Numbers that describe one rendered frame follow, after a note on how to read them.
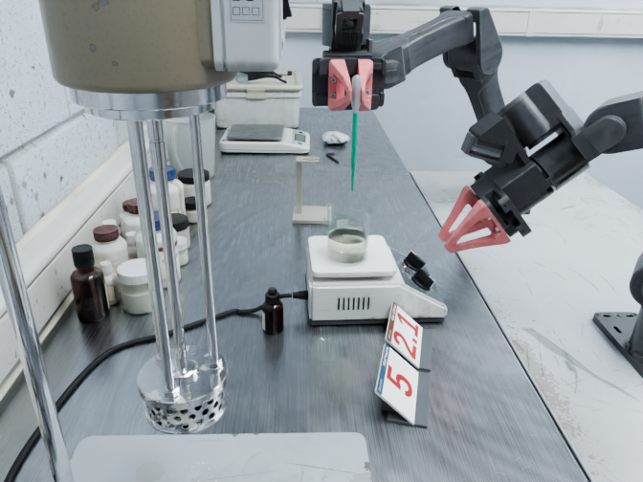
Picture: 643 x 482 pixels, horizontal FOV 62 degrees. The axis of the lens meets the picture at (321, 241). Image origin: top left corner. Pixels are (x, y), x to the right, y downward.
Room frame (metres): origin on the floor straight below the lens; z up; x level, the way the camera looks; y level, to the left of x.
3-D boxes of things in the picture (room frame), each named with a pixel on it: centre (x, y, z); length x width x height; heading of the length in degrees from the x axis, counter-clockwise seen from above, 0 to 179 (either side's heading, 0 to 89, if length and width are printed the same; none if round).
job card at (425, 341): (0.60, -0.12, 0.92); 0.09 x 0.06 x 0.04; 168
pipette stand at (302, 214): (1.05, 0.02, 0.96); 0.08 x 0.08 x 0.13; 0
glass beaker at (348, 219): (0.69, -0.04, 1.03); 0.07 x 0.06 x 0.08; 57
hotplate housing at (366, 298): (0.71, -0.07, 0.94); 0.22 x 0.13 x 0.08; 95
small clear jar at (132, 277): (0.69, 0.27, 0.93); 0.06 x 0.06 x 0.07
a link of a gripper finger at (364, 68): (0.73, -0.03, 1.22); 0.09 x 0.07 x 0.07; 4
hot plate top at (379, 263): (0.71, -0.04, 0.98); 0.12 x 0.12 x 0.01; 5
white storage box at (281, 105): (1.96, 0.24, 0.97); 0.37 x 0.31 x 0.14; 5
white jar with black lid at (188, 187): (1.10, 0.28, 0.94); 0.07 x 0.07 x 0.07
